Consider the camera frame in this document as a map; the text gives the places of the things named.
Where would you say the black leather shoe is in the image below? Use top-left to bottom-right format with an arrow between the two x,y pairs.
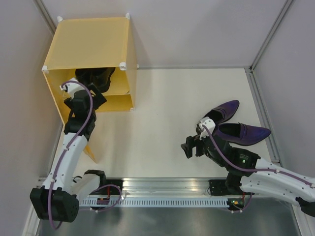
75,68 -> 92,84

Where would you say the black pointed loafer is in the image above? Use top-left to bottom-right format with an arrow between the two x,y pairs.
92,67 -> 115,93

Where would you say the purple loafer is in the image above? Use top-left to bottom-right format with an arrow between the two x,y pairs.
213,123 -> 271,146
203,100 -> 240,124

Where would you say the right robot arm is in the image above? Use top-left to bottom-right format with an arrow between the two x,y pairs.
181,135 -> 315,216

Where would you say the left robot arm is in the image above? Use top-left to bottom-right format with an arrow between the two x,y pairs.
30,79 -> 107,223

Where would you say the yellow shoe cabinet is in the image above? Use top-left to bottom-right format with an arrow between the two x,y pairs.
42,15 -> 137,123

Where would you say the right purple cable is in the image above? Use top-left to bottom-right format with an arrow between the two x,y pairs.
201,124 -> 315,187

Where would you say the purple cable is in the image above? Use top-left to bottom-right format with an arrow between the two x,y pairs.
48,81 -> 123,230
201,124 -> 315,187

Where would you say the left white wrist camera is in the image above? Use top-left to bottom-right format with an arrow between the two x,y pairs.
60,77 -> 85,98

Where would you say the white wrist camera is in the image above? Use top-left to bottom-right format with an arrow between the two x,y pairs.
196,117 -> 216,140
60,77 -> 85,98

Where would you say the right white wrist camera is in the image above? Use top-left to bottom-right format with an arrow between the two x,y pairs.
196,117 -> 216,140

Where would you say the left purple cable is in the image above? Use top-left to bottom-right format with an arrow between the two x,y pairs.
48,81 -> 123,230

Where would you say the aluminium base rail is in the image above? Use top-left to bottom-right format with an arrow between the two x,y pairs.
34,177 -> 247,197

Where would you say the white slotted cable duct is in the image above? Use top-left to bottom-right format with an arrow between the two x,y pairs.
80,197 -> 229,208

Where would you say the left aluminium frame post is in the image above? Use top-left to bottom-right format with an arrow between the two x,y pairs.
33,0 -> 57,35

